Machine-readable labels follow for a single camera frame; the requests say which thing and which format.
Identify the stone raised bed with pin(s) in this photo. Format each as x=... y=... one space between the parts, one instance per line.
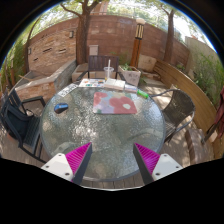
x=50 y=80

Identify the beige stone block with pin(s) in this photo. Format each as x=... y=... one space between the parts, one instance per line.
x=79 y=73

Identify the thick forked tree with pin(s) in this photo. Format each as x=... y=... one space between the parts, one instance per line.
x=82 y=36

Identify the wooden garden lamp post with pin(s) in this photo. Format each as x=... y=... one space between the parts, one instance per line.
x=136 y=46

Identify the white concrete planter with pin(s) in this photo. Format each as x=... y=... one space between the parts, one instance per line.
x=131 y=76

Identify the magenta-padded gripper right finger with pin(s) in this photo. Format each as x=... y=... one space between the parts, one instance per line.
x=165 y=164

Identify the black metal chair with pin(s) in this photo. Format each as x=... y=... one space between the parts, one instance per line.
x=16 y=123

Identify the green packet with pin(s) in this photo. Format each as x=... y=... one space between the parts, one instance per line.
x=142 y=94

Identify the slim tree trunk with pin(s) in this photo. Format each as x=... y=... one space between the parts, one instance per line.
x=170 y=36

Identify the brown wicker chair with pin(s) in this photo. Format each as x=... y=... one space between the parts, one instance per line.
x=180 y=106

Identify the clear plastic cup with straw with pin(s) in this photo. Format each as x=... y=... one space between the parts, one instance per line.
x=108 y=72

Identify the colourful picture sheet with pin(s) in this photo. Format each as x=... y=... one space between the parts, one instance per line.
x=90 y=83

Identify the small white booklet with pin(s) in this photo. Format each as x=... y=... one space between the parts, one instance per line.
x=131 y=88

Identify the white open book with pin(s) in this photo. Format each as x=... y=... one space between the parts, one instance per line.
x=114 y=84

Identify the floral mouse pad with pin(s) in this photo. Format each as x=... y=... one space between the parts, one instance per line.
x=115 y=103

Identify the beige wall box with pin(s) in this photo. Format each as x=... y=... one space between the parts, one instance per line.
x=93 y=50

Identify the blue computer mouse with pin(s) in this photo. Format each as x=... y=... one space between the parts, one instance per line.
x=61 y=107

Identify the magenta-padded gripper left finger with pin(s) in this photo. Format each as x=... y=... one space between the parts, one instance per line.
x=60 y=163

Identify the dark wooden slatted chair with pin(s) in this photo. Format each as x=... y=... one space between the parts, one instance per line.
x=100 y=62

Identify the black wall lamp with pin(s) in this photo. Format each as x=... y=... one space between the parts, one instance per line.
x=71 y=34
x=29 y=50

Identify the white license plate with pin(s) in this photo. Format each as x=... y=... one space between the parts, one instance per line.
x=67 y=90

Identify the curved wooden bench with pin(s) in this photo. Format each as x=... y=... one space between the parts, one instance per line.
x=190 y=90

